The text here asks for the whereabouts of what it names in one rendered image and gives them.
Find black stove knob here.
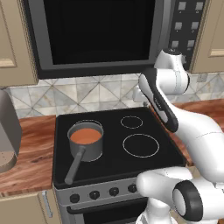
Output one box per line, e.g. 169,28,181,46
69,193,81,204
127,183,138,194
108,186,120,197
89,190,101,200

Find beige base cupboard door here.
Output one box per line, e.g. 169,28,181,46
0,191,60,224

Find grey saucepan with handle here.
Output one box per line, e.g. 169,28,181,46
64,120,105,186

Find beige wall cupboard door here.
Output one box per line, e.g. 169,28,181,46
190,0,224,74
0,0,39,88

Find grey oven door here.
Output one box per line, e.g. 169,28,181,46
59,197,152,224

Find black hob stove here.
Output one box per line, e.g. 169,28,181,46
52,106,188,224

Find black oven door handle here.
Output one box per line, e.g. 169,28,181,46
66,197,149,216

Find red marinara sauce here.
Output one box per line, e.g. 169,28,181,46
70,128,102,145

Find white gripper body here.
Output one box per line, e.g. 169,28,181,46
132,85,151,108

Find black and grey microwave oven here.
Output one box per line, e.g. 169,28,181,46
22,0,207,80

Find silver cupboard handle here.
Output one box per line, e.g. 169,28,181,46
41,190,54,219

